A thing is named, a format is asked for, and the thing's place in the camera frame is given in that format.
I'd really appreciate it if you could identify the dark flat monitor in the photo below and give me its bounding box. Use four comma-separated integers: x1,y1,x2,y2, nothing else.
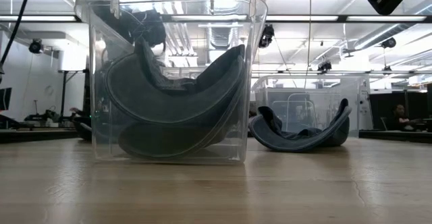
0,87,13,112

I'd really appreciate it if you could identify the black metal stand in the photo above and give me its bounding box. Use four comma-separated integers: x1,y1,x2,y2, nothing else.
59,69,87,119

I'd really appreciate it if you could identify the thin hanging cable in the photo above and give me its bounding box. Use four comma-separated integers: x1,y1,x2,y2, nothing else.
306,0,313,80

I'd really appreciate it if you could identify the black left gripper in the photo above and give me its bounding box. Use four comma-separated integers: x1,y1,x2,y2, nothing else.
114,8,167,48

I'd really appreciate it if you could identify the black workbench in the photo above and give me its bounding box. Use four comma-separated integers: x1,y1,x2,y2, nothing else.
358,128,432,144
0,128,80,144

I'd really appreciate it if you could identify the black mounted camera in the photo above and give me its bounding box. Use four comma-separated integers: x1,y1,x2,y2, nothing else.
317,60,333,73
380,36,398,49
259,24,275,49
28,38,45,55

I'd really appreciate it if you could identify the person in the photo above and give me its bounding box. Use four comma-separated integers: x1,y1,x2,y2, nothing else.
391,104,423,132

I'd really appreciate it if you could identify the thick black cable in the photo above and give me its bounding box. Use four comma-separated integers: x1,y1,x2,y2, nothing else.
0,0,35,83

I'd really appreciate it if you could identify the clear plastic bin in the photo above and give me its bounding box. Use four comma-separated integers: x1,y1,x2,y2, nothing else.
251,74,374,138
74,0,269,166

